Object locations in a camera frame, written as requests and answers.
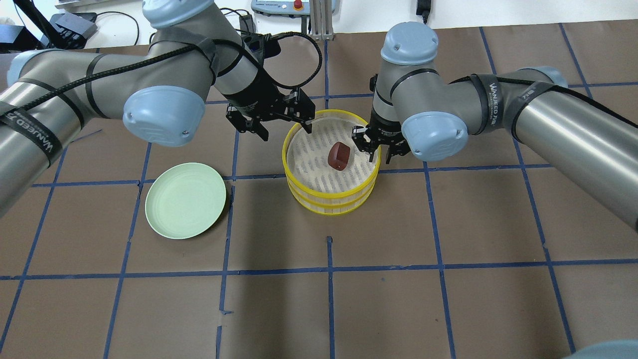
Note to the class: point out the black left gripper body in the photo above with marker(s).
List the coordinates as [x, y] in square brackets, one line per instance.
[247, 103]

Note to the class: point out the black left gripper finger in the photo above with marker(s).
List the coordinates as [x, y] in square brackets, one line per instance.
[260, 131]
[306, 123]

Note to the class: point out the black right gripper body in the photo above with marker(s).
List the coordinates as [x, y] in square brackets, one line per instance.
[384, 128]

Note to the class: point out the brown bun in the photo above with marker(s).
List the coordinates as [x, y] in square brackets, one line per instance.
[338, 156]

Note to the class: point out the yellow bamboo steamer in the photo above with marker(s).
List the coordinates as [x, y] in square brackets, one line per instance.
[331, 204]
[305, 156]

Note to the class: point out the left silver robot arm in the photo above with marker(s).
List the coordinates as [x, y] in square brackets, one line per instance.
[160, 97]

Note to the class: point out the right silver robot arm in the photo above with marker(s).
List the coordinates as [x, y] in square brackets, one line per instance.
[415, 111]

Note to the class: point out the light green plate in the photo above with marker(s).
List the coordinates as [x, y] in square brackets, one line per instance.
[185, 201]

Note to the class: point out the black power adapter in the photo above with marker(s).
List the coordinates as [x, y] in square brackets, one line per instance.
[424, 9]

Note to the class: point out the aluminium frame post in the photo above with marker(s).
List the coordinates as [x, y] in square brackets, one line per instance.
[321, 19]

